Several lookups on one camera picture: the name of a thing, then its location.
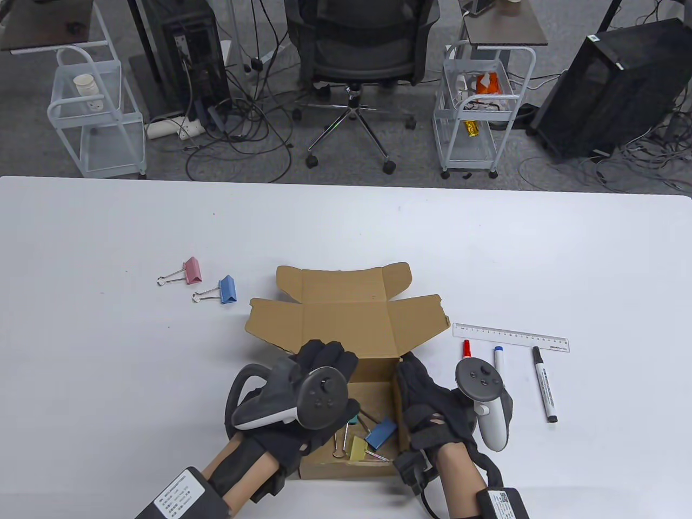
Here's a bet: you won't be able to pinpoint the blue binder clip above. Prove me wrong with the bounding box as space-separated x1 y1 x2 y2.
192 275 237 304
365 417 397 449

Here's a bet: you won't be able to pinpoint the teal binder clip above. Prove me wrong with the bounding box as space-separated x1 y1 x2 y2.
332 414 360 459

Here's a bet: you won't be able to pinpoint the clear plastic ruler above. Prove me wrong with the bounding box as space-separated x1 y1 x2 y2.
453 323 570 353

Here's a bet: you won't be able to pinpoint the white red cable bundle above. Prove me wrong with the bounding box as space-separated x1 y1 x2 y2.
460 96 506 114

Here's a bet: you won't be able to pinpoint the brown cardboard mailer box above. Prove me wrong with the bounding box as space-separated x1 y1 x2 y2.
244 262 451 479

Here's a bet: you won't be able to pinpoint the brown desk with white frame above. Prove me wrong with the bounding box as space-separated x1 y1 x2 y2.
0 0 117 55

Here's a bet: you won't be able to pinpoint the pink binder clip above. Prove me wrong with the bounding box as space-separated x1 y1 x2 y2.
157 257 203 287

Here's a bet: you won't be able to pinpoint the person's right hand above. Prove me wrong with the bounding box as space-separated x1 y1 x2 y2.
396 351 479 452

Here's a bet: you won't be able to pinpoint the black computer tower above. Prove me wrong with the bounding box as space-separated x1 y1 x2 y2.
530 18 692 161

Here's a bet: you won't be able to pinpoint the black wrist sensor box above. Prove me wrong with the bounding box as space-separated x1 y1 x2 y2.
135 468 230 519
476 488 530 519

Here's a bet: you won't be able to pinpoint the person's left forearm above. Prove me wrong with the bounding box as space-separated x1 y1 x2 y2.
200 435 282 514

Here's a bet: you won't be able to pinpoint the white desk frame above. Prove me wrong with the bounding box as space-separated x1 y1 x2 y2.
221 0 287 82

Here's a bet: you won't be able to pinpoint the white metal cart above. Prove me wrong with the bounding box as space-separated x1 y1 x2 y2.
48 46 148 179
432 41 537 180

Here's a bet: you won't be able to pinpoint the black marker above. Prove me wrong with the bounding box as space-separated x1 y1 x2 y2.
532 346 558 423

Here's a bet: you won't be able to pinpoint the black sensor cable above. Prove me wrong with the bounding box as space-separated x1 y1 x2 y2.
421 476 444 519

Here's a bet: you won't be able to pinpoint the black desk leg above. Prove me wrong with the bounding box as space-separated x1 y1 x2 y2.
128 0 187 117

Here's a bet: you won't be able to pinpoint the white power strip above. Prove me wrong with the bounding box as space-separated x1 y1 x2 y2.
147 117 205 140

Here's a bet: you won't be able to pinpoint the person's left hand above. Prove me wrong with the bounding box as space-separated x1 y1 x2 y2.
251 340 361 479

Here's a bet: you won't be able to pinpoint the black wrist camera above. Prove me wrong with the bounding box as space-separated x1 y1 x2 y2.
394 450 437 495
254 470 287 503

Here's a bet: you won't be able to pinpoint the black cables under desk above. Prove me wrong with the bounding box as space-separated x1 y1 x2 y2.
184 0 297 184

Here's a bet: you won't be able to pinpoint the black desktop computer case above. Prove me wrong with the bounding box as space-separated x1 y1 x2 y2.
154 0 232 119

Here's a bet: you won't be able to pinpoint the person's right forearm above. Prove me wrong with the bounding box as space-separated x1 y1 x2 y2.
435 443 484 519

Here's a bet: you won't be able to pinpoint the brown side table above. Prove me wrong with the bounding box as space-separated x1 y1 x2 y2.
462 0 548 49

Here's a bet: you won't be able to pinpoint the black mesh office chair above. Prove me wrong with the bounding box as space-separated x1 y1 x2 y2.
285 0 441 175

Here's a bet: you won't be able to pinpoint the yellow binder clip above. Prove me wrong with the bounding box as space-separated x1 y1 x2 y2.
346 435 392 463

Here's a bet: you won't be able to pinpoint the white grey handheld controller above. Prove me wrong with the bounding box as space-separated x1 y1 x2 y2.
224 363 360 441
456 357 513 452

